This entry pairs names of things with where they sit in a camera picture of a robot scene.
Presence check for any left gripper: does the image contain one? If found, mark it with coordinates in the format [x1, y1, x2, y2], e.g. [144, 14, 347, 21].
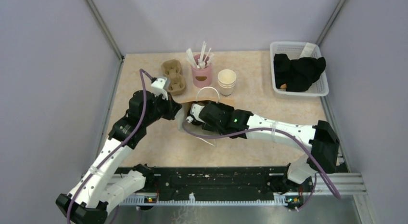
[142, 90, 181, 126]

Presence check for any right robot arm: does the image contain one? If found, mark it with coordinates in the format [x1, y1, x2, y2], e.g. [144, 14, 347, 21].
[191, 102, 340, 191]

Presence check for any stack of white paper cups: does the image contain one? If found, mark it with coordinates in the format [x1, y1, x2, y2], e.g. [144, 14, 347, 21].
[217, 69, 237, 97]

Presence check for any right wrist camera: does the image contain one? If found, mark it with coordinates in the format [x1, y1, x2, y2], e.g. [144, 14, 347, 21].
[186, 103, 205, 125]

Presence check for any black cloth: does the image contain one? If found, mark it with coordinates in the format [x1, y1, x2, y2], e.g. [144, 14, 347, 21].
[273, 53, 326, 92]

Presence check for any white plastic basket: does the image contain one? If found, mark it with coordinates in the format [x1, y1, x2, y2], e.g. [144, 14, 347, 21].
[270, 41, 329, 98]

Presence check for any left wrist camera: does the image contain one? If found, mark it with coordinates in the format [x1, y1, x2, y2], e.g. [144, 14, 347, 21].
[151, 77, 170, 100]

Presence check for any brown pulp cup carrier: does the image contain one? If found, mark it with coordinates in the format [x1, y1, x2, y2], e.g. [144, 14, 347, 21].
[161, 59, 186, 95]

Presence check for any brown paper takeout bag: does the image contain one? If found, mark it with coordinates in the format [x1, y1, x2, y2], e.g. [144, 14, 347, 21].
[175, 87, 235, 135]

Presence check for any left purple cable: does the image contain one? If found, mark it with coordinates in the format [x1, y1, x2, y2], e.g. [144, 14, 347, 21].
[66, 68, 157, 224]

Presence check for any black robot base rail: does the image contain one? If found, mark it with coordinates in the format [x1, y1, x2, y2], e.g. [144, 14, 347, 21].
[112, 164, 313, 210]

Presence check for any pink straw holder cup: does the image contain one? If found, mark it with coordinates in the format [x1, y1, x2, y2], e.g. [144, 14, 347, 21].
[191, 63, 213, 88]

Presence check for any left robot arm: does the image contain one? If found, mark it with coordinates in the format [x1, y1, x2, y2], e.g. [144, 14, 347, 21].
[56, 90, 182, 224]

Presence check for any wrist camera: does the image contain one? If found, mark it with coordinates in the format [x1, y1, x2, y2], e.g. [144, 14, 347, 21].
[186, 103, 205, 125]
[151, 77, 170, 100]

